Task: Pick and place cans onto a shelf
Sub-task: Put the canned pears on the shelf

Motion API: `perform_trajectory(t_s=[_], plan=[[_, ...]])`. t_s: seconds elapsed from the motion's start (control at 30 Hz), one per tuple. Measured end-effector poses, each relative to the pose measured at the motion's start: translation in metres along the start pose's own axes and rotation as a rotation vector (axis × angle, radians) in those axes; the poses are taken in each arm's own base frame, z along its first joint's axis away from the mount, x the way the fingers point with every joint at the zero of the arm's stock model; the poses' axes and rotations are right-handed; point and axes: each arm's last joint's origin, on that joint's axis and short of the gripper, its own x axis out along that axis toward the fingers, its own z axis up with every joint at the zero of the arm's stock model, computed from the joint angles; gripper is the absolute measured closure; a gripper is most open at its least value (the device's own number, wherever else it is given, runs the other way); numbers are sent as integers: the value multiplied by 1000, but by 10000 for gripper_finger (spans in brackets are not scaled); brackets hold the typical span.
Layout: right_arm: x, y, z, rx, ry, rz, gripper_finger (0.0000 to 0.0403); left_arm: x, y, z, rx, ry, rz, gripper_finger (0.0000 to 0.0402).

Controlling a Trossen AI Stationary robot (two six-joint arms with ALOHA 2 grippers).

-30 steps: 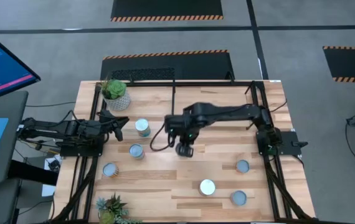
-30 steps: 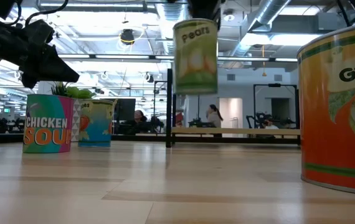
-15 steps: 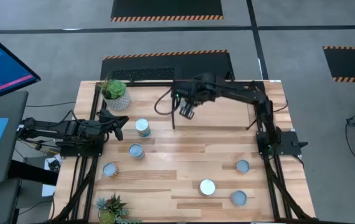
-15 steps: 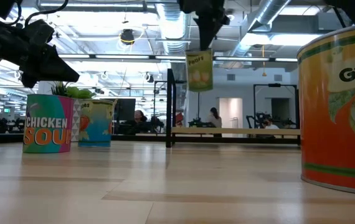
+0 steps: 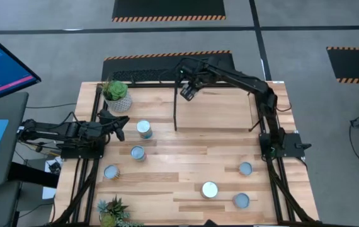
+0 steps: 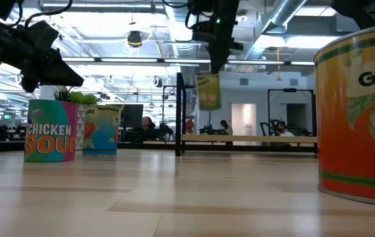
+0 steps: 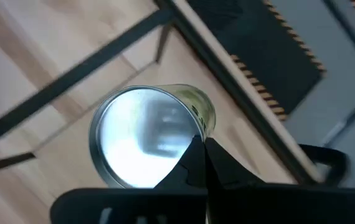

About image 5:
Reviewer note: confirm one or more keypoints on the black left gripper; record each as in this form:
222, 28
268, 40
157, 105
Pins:
110, 121

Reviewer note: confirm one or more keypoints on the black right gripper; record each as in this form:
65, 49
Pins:
193, 74

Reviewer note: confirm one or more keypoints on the teal label tin can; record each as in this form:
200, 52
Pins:
144, 126

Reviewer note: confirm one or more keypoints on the magenta green label tin can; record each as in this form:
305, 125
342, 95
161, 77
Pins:
137, 152

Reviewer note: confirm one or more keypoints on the yellow label tin can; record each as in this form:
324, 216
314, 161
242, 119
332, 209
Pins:
111, 171

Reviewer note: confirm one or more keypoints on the wide orange label tin can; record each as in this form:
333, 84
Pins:
209, 189

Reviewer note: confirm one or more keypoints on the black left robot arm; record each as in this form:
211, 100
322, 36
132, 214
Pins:
47, 130

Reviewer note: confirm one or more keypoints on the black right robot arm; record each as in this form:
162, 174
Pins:
245, 82

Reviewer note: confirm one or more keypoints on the green succulent in white pot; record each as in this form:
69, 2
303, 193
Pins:
116, 91

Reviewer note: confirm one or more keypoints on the black perforated panel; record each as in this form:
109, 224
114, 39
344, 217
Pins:
141, 75

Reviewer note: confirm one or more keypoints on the black hazard striped floor mat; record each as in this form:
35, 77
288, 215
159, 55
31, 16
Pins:
356, 64
135, 63
167, 8

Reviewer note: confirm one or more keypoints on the mixed succulent arrangement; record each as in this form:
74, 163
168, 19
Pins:
113, 208

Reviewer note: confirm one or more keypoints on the white paper sheets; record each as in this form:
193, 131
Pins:
48, 192

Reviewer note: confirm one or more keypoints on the black desk base beam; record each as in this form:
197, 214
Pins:
34, 176

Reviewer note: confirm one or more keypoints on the dark grey desk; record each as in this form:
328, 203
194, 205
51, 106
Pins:
12, 104

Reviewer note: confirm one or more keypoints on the wooden shelf with black frame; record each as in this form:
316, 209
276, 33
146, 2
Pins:
217, 110

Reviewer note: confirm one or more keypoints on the black aluminium rig frame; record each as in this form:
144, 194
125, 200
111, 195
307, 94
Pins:
151, 84

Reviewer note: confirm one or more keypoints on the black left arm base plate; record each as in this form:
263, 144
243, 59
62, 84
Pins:
82, 153

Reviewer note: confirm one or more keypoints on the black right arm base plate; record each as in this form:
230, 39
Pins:
293, 145

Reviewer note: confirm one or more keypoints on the black table edge camera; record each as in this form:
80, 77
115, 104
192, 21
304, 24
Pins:
210, 223

